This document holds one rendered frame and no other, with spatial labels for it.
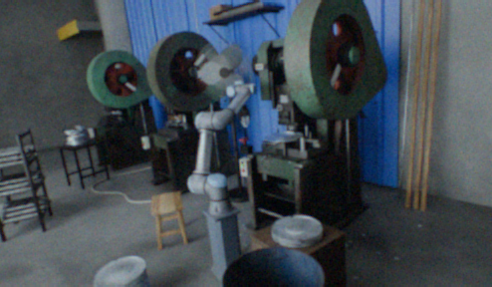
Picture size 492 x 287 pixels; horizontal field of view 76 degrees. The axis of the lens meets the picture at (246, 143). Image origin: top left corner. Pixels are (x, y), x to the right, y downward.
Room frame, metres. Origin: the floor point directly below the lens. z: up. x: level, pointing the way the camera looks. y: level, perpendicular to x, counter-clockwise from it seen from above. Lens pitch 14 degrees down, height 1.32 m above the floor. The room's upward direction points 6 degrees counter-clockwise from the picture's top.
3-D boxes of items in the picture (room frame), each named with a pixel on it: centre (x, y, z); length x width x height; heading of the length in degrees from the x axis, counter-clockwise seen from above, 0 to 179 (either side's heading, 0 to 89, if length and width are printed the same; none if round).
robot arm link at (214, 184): (1.87, 0.21, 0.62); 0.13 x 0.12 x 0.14; 59
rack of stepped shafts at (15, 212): (2.88, 2.23, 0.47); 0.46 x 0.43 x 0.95; 112
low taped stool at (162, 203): (2.40, 0.69, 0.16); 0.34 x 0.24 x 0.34; 14
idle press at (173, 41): (3.93, 0.52, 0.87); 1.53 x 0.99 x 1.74; 130
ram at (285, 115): (2.38, -0.35, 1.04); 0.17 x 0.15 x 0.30; 132
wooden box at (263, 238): (1.66, -0.24, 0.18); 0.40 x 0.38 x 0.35; 125
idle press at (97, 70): (5.19, 1.76, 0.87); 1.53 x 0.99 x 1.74; 135
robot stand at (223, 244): (1.86, 0.20, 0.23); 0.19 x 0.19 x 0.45; 31
